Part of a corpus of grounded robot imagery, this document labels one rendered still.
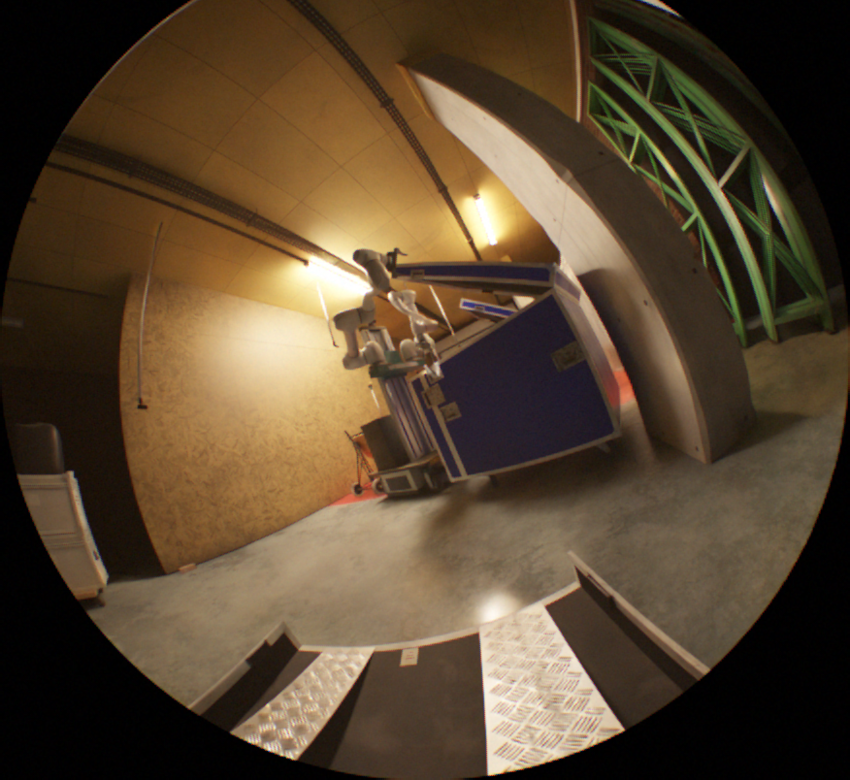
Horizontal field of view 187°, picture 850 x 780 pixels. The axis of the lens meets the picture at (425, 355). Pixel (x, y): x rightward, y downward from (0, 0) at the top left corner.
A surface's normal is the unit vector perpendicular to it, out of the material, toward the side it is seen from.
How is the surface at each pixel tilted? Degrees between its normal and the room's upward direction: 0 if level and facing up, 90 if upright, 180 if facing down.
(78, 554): 90
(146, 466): 90
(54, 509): 90
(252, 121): 180
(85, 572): 90
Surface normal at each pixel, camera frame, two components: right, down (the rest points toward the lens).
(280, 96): 0.39, 0.89
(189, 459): 0.84, -0.44
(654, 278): -0.38, -0.07
